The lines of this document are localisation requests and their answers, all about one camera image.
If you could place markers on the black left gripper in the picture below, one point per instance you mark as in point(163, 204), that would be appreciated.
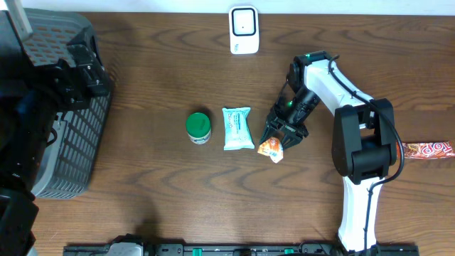
point(81, 83)

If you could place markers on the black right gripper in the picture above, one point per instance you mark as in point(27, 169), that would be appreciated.
point(291, 131)

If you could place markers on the small orange tissue pack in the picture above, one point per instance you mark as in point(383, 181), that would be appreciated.
point(272, 148)

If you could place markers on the teal wet wipes pack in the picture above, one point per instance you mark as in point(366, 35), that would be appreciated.
point(237, 133)

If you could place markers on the green lid jar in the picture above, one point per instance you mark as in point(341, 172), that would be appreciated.
point(198, 127)

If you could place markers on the orange snack packet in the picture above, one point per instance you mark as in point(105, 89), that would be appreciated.
point(427, 150)

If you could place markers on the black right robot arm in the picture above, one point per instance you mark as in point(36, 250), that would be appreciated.
point(364, 140)

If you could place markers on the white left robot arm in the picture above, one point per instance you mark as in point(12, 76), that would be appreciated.
point(55, 95)

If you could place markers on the grey plastic mesh basket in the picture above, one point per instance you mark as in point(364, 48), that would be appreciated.
point(67, 164)

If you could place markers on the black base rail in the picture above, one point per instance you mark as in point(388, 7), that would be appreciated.
point(131, 245)

